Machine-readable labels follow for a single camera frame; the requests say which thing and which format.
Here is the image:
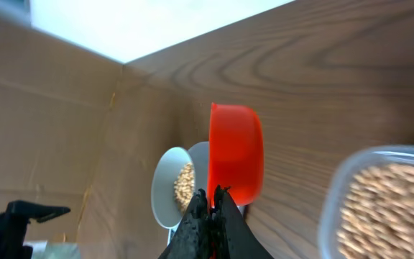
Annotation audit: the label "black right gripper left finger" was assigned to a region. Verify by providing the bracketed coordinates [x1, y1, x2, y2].
[159, 188, 211, 259]

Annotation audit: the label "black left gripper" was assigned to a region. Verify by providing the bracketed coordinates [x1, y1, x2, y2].
[0, 200, 70, 259]

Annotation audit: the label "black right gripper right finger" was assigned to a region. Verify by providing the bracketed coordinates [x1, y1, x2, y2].
[212, 186, 273, 259]

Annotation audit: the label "orange measuring scoop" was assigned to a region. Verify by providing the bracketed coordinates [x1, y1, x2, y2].
[207, 103, 264, 206]

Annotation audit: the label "soybeans in grey bowl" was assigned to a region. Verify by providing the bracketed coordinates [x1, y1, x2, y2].
[173, 163, 196, 215]

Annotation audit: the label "grey round bowl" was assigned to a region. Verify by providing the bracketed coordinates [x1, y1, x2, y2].
[151, 147, 192, 229]

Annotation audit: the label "white digital kitchen scale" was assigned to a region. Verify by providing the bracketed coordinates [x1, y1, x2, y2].
[166, 140, 246, 245]

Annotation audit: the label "clear plastic container of beans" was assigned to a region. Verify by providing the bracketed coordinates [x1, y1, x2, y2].
[318, 145, 414, 259]

